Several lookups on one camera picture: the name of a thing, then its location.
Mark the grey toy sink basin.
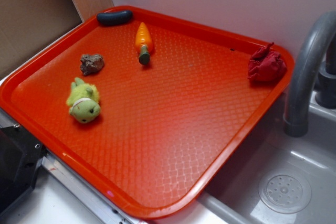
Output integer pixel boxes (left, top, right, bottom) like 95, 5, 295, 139
199, 97, 335, 223

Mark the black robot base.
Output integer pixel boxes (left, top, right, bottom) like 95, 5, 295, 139
1, 124, 46, 218

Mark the dark grey curved handle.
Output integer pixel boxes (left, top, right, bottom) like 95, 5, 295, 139
96, 10, 133, 26

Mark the green plush toy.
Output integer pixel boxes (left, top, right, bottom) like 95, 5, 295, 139
66, 77, 101, 124

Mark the sink drain strainer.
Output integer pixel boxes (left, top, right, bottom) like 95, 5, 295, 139
258, 173, 312, 214

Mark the crumpled red paper ball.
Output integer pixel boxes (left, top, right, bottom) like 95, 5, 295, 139
247, 42, 287, 82

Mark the grey faucet spout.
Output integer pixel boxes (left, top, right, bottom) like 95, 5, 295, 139
283, 10, 335, 137

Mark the orange toy carrot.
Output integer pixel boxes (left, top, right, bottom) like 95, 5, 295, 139
135, 22, 154, 65

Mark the brown rock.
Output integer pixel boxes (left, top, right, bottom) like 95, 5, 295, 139
80, 54, 105, 76

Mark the orange plastic tray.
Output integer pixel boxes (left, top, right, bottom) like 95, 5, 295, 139
1, 7, 294, 219

